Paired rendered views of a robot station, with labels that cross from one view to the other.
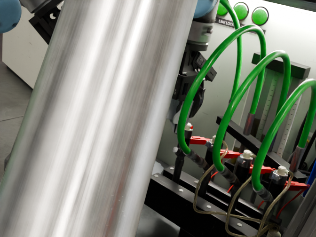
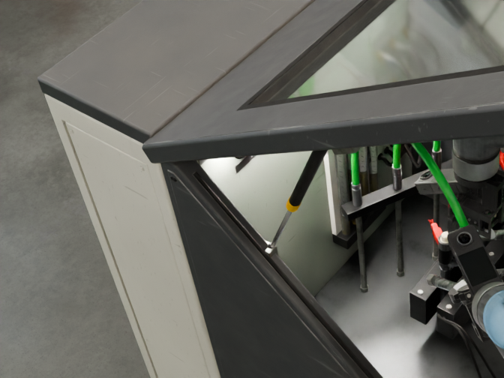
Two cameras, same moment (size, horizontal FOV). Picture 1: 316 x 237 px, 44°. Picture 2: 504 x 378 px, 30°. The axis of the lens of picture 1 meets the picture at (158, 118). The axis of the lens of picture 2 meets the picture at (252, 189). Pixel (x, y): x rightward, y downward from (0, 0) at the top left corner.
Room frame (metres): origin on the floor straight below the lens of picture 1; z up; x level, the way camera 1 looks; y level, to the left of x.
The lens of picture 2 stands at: (0.96, 1.10, 2.45)
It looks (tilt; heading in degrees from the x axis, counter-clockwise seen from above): 45 degrees down; 282
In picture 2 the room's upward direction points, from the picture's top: 11 degrees counter-clockwise
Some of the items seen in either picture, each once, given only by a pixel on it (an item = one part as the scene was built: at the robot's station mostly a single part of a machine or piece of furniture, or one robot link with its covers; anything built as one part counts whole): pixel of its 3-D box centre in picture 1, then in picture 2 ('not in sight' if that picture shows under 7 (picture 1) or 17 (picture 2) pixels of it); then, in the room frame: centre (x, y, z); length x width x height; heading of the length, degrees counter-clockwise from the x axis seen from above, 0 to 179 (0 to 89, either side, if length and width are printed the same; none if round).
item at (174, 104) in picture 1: (169, 112); not in sight; (0.82, -0.02, 1.17); 0.06 x 0.03 x 0.09; 144
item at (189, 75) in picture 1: (183, 68); (478, 195); (0.81, -0.03, 1.27); 0.09 x 0.08 x 0.12; 144
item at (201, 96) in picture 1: (192, 97); not in sight; (0.82, -0.06, 1.21); 0.05 x 0.02 x 0.09; 54
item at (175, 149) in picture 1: (176, 168); (450, 277); (0.85, -0.07, 1.02); 0.05 x 0.03 x 0.21; 144
